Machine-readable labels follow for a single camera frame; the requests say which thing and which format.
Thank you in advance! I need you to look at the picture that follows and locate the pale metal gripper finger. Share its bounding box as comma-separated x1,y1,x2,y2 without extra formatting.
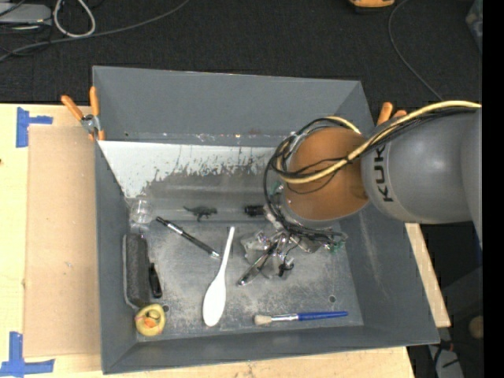
236,239,283,287
246,246,288,284

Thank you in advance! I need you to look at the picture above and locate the crumpled clear plastic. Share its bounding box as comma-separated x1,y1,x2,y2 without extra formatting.
240,229,296,280

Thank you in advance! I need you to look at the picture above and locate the white plastic spoon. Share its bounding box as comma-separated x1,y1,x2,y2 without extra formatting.
202,226,236,328

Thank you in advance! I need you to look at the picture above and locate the dark green toy dinosaur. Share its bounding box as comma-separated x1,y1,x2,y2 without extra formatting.
183,205,218,223

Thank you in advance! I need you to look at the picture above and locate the black pen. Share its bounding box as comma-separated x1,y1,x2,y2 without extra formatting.
155,216,222,259

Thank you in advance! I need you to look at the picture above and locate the black sponge block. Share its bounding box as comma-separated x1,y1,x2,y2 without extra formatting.
123,232,153,309

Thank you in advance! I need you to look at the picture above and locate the yellow rubber duck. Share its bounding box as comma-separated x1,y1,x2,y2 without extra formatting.
134,303,166,337

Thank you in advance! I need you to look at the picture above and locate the clear plastic cup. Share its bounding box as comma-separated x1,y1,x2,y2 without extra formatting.
128,196,155,232

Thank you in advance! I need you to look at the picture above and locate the grey metal bin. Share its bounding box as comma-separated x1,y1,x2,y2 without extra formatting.
92,65,441,374

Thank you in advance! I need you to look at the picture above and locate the brown cardboard board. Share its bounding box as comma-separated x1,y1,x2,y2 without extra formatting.
22,124,103,360

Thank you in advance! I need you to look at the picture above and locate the black cylinder on white bracket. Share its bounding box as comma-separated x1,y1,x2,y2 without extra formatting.
243,204,277,222

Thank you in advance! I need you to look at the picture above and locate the blue-handled brush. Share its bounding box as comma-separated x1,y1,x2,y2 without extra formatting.
254,310,350,327

